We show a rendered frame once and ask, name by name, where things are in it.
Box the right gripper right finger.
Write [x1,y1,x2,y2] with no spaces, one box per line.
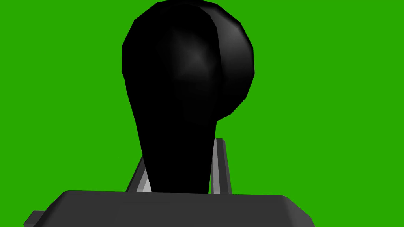
[210,138,233,194]

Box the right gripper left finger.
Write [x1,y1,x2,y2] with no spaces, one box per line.
[125,156,153,193]

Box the black door knob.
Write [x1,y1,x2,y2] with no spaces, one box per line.
[121,0,255,194]

